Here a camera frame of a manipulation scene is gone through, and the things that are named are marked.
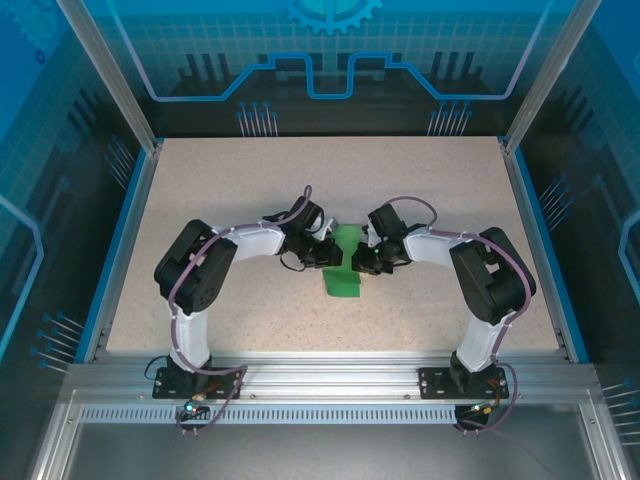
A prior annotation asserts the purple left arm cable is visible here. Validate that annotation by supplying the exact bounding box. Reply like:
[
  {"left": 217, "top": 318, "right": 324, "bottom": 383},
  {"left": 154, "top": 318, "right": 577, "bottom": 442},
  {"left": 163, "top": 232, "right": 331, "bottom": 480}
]
[{"left": 167, "top": 184, "right": 315, "bottom": 437}]

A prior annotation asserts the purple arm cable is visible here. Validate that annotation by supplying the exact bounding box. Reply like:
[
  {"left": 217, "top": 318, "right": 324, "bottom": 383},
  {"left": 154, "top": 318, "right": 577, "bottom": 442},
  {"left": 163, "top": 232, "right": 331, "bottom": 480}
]
[
  {"left": 382, "top": 197, "right": 534, "bottom": 435},
  {"left": 167, "top": 184, "right": 315, "bottom": 437}
]

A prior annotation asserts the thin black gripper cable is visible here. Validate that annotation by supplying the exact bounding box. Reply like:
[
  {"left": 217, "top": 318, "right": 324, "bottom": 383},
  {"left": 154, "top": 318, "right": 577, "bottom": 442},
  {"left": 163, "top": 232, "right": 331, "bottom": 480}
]
[{"left": 277, "top": 251, "right": 308, "bottom": 275}]

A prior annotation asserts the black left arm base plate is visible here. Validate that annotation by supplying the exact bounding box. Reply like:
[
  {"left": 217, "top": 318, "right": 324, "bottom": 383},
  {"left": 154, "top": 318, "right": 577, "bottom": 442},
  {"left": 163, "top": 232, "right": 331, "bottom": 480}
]
[{"left": 152, "top": 366, "right": 245, "bottom": 401}]

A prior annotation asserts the slotted grey cable duct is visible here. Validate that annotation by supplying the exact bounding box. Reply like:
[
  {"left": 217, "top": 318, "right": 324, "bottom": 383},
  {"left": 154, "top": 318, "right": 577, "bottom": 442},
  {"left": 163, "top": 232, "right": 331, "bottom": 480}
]
[{"left": 77, "top": 404, "right": 461, "bottom": 426}]

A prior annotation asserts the green paper sheet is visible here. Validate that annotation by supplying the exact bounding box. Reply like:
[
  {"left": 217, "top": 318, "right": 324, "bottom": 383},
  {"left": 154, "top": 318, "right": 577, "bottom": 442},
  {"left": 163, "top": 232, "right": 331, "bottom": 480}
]
[{"left": 321, "top": 224, "right": 362, "bottom": 300}]

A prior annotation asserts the aluminium cross rail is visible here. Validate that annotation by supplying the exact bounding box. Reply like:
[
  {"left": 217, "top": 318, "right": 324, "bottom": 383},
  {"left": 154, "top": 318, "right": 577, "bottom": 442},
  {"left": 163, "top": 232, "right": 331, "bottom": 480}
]
[{"left": 64, "top": 352, "right": 597, "bottom": 404}]

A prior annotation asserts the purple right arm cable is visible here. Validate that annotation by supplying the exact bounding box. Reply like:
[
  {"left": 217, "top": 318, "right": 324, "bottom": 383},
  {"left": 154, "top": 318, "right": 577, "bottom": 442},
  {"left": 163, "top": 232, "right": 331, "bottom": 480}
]
[{"left": 382, "top": 197, "right": 534, "bottom": 435}]

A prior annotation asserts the aluminium frame post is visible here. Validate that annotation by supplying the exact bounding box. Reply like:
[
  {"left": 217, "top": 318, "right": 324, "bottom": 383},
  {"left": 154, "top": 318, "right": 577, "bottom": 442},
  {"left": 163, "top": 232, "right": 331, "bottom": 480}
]
[
  {"left": 501, "top": 0, "right": 601, "bottom": 155},
  {"left": 54, "top": 0, "right": 165, "bottom": 155}
]

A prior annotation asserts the blue-edged aluminium side rail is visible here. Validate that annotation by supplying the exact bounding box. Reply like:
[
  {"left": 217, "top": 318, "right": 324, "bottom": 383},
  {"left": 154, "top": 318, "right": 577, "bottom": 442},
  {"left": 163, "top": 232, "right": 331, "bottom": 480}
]
[
  {"left": 74, "top": 142, "right": 165, "bottom": 365},
  {"left": 501, "top": 139, "right": 592, "bottom": 365}
]

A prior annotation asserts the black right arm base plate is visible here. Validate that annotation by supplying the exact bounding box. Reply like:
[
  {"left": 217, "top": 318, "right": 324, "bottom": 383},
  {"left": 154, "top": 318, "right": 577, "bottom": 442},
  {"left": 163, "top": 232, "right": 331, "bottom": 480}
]
[{"left": 417, "top": 364, "right": 520, "bottom": 401}]

